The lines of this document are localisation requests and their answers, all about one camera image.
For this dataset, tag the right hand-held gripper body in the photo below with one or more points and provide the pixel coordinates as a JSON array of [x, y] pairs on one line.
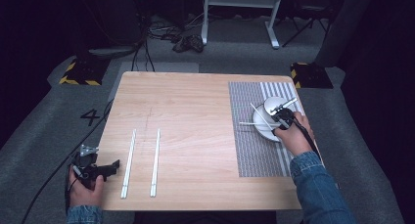
[[286, 116]]

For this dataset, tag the person's left hand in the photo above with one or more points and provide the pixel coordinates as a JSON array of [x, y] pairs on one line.
[[84, 196]]

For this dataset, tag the person's right hand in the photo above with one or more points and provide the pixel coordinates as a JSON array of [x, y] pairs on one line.
[[297, 137]]

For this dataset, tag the white ceramic spoon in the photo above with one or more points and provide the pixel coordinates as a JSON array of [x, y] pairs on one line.
[[293, 101]]

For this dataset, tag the white bowl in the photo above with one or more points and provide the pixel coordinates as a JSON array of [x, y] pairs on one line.
[[272, 103]]

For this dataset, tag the dark bundle on floor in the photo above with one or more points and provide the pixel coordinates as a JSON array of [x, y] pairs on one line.
[[189, 43]]

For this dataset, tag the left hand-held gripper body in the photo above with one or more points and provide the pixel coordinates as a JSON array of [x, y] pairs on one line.
[[87, 171]]

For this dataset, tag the black folding stand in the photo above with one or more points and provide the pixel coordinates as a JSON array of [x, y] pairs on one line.
[[308, 18]]

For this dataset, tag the grey striped woven placemat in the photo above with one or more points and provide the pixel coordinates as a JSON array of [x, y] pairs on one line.
[[254, 152]]

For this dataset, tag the grey curtain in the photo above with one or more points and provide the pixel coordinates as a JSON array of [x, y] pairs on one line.
[[345, 25]]

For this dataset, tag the black yellow striped stand base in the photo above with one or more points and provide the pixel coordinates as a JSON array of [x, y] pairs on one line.
[[311, 75], [83, 72]]

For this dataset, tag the white round plate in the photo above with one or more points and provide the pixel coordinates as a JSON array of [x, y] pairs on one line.
[[266, 132]]

